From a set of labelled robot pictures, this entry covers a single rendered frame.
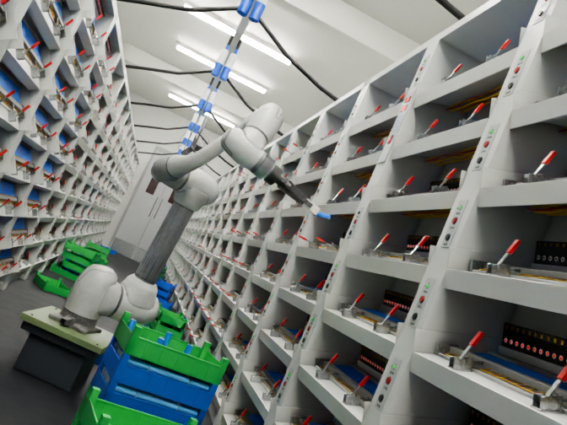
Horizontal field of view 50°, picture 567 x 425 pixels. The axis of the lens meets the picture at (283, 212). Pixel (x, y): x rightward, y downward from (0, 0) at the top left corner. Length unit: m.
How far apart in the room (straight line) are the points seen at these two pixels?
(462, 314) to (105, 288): 1.65
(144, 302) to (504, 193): 1.79
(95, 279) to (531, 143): 1.82
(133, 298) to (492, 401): 1.89
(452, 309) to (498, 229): 0.21
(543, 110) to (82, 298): 1.94
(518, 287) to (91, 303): 1.90
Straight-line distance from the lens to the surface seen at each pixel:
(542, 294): 1.13
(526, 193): 1.30
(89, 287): 2.66
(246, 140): 2.17
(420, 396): 1.44
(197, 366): 1.81
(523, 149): 1.53
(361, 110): 2.87
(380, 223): 2.10
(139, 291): 2.73
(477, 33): 2.17
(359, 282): 2.09
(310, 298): 2.29
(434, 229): 2.04
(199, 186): 2.67
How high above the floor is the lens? 0.75
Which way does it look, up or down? 6 degrees up
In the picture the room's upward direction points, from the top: 24 degrees clockwise
